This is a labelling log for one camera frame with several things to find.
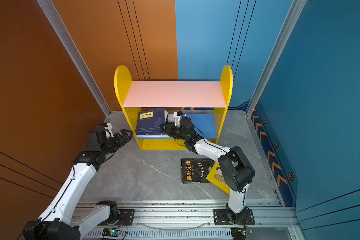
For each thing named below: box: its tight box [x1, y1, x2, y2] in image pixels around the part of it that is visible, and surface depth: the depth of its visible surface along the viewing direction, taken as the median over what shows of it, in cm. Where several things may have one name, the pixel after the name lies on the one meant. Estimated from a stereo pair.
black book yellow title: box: [181, 158, 216, 183], surface depth 90 cm
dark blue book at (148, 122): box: [136, 108, 167, 136], surface depth 87 cm
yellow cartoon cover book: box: [206, 162, 231, 195], surface depth 85 cm
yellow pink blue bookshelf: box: [114, 65, 234, 150], surface depth 77 cm
